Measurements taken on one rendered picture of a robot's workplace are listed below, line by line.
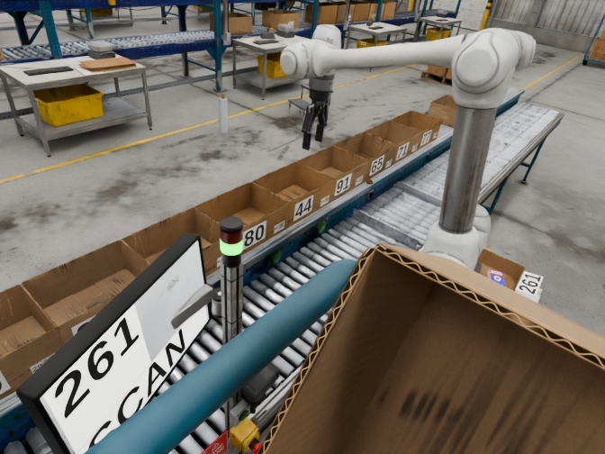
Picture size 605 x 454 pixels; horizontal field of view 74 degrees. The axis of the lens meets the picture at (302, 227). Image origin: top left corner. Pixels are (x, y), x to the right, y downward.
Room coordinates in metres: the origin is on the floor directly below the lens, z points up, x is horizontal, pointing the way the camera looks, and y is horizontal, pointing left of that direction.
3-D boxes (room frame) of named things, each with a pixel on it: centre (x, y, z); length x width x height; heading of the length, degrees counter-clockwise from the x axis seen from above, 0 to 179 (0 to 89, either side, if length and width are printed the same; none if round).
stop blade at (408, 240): (2.05, -0.50, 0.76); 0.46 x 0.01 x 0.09; 54
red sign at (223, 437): (0.62, 0.17, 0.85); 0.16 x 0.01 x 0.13; 144
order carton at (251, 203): (1.71, 0.31, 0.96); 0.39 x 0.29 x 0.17; 144
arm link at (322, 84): (1.51, 0.00, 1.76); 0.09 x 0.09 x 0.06
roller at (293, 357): (1.19, 0.13, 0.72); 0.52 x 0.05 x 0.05; 54
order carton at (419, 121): (3.29, -0.84, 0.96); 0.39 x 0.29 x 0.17; 144
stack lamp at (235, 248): (0.70, 0.15, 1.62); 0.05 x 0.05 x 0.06
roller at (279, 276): (1.45, -0.06, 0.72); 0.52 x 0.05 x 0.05; 54
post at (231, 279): (0.70, 0.15, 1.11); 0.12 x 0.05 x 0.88; 144
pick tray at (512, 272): (1.72, -0.99, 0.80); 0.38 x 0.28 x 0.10; 56
